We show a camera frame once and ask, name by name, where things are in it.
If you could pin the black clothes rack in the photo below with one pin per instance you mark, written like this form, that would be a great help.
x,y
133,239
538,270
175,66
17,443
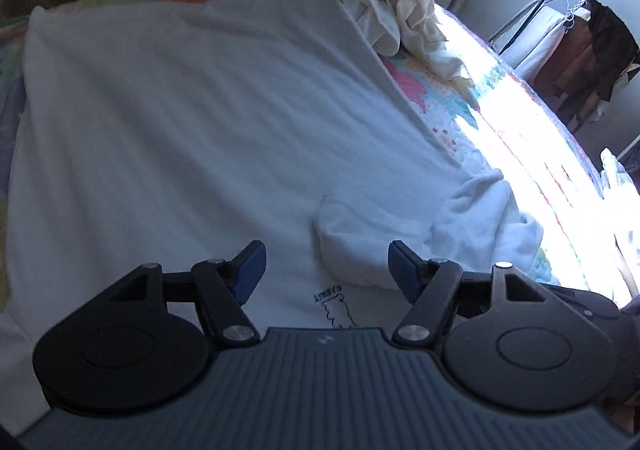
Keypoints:
x,y
510,33

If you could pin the brown hanging garment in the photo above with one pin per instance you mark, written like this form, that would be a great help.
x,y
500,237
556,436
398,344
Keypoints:
x,y
567,81

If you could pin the cream crumpled garment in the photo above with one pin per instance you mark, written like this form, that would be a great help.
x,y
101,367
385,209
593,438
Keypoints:
x,y
392,25

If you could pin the black hanging garment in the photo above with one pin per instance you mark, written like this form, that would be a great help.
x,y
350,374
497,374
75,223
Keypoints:
x,y
613,47

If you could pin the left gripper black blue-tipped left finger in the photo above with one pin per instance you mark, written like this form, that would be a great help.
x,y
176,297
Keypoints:
x,y
149,338

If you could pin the white sweatshirt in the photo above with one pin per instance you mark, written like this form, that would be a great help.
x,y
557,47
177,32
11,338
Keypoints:
x,y
263,164

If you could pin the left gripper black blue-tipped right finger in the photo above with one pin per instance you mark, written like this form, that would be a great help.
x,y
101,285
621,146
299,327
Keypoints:
x,y
505,338

